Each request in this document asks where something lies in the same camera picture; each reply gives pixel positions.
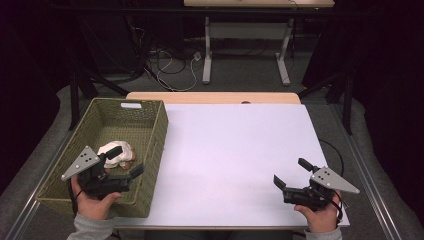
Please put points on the cream baby bodysuit brown trim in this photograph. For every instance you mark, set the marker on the cream baby bodysuit brown trim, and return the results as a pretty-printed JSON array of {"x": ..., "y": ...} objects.
[{"x": 123, "y": 154}]

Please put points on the desk with white legs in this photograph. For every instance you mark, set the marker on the desk with white legs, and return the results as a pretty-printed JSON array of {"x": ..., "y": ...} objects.
[{"x": 207, "y": 50}]

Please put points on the black metal stand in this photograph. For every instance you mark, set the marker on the black metal stand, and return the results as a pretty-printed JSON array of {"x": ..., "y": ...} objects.
[
  {"x": 348, "y": 106},
  {"x": 74, "y": 100}
]

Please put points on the aluminium frame rail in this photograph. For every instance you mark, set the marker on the aluminium frame rail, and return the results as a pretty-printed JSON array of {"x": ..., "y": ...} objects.
[
  {"x": 365, "y": 173},
  {"x": 21, "y": 218}
]

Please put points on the dark table grommet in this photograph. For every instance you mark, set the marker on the dark table grommet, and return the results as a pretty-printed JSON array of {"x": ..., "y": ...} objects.
[{"x": 246, "y": 102}]

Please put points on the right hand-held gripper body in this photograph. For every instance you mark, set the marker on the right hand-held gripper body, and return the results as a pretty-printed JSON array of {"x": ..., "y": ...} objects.
[{"x": 310, "y": 196}]

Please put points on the person's left hand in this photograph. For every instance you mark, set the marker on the person's left hand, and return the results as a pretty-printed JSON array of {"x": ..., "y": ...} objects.
[{"x": 93, "y": 208}]

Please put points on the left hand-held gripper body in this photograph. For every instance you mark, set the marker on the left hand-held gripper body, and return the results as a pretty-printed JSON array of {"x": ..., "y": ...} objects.
[{"x": 100, "y": 185}]

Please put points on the white power plug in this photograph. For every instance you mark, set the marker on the white power plug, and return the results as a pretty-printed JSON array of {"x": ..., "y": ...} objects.
[{"x": 197, "y": 56}]

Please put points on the green woven basket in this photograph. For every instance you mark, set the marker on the green woven basket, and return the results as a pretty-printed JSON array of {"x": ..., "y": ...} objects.
[{"x": 133, "y": 130}]

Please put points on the person's right hand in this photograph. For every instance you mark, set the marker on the person's right hand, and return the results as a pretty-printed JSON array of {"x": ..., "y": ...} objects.
[{"x": 321, "y": 220}]

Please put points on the white board sheet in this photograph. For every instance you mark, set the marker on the white board sheet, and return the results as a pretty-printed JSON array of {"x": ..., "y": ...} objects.
[{"x": 250, "y": 133}]

